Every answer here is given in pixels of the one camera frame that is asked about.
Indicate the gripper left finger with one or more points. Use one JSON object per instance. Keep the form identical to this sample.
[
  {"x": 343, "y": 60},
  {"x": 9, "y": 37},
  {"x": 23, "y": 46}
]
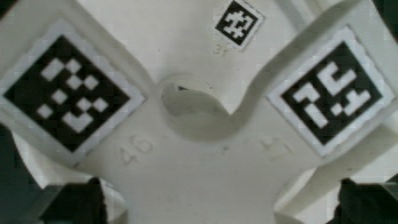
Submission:
[{"x": 70, "y": 204}]

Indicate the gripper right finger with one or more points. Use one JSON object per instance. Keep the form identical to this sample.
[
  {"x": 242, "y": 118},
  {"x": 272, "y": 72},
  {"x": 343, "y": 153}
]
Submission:
[{"x": 368, "y": 203}]

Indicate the white cross-shaped table base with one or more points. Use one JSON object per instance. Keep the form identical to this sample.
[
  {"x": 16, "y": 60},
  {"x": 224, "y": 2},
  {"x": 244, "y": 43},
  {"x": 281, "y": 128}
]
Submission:
[{"x": 196, "y": 166}]

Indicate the white table leg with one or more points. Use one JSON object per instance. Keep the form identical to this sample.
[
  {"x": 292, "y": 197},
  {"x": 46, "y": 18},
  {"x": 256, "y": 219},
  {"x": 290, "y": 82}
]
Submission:
[{"x": 194, "y": 111}]

